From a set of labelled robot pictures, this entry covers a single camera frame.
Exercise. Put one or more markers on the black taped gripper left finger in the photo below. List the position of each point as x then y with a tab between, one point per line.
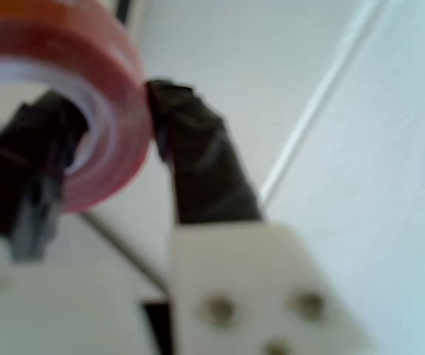
16	174

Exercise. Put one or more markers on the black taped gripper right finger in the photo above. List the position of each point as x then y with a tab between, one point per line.
216	185

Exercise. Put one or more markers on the red tape roll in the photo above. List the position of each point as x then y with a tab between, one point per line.
116	92

